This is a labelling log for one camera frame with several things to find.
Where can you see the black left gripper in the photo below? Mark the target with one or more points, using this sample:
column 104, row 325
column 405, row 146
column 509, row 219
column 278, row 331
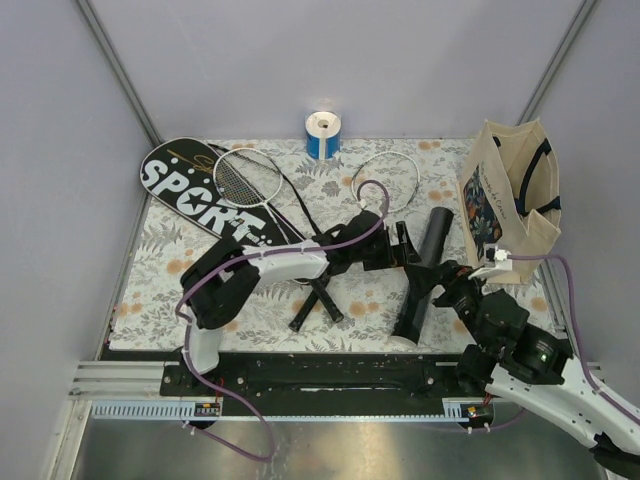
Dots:
column 395, row 255

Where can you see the blue white tape roll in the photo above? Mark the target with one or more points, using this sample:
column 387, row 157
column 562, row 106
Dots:
column 323, row 130

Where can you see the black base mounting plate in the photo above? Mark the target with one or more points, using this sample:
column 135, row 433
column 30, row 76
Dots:
column 409, row 373

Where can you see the aluminium frame rail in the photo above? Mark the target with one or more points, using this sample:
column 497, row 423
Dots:
column 165, row 382

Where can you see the floral patterned table mat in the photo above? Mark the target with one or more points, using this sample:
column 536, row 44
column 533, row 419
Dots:
column 317, row 195

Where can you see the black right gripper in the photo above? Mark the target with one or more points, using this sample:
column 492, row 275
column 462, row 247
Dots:
column 451, row 275

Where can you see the white unstrung badminton racket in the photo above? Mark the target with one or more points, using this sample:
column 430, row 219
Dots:
column 398, row 176

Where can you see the beige canvas tote bag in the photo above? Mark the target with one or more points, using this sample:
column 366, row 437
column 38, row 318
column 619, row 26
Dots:
column 509, row 195

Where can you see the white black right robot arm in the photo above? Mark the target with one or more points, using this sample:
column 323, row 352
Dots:
column 513, row 359

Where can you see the black shuttlecock tube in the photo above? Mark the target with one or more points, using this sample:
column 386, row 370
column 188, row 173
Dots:
column 410, row 319

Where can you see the black sport racket cover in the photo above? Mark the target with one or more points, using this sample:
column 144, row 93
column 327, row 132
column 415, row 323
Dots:
column 179, row 174

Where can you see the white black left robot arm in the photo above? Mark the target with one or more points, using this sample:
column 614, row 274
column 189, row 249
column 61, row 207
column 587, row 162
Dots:
column 217, row 286

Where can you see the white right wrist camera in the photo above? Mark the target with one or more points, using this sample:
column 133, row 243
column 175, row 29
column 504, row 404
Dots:
column 497, row 266

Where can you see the white strung badminton racket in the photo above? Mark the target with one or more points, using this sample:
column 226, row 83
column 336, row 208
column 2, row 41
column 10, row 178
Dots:
column 248, row 178

